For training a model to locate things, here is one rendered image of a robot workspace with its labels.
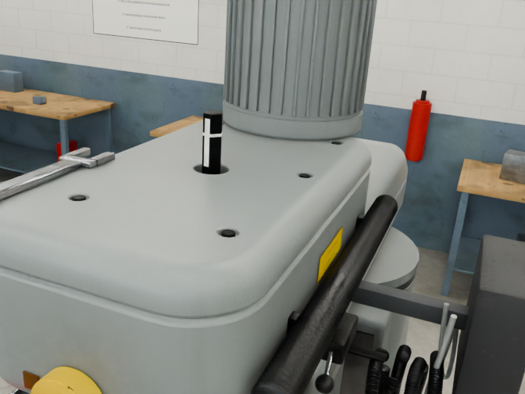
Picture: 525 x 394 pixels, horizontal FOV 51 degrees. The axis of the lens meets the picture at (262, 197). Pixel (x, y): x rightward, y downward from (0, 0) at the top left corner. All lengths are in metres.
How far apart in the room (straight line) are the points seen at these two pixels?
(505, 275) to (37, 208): 0.60
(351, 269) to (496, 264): 0.32
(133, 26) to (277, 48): 5.06
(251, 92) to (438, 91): 4.08
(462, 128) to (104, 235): 4.45
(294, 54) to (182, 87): 4.82
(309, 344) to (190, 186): 0.19
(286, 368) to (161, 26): 5.22
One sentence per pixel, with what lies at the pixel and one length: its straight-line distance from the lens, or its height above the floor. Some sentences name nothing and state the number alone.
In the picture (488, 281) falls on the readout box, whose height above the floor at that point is 1.73.
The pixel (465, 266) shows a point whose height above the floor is 0.23.
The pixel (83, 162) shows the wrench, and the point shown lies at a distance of 0.58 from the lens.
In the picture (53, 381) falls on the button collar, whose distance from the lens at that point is 0.46.
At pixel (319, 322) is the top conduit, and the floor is 1.80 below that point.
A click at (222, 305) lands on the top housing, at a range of 0.38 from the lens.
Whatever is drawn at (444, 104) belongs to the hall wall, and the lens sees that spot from 4.77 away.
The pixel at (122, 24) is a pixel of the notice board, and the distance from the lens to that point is 5.81.
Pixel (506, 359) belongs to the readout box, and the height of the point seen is 1.63.
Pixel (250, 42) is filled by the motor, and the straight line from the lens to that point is 0.71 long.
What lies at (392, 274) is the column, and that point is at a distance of 1.13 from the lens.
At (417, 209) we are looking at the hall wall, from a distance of 5.00.
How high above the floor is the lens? 2.07
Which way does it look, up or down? 21 degrees down
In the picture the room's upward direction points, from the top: 4 degrees clockwise
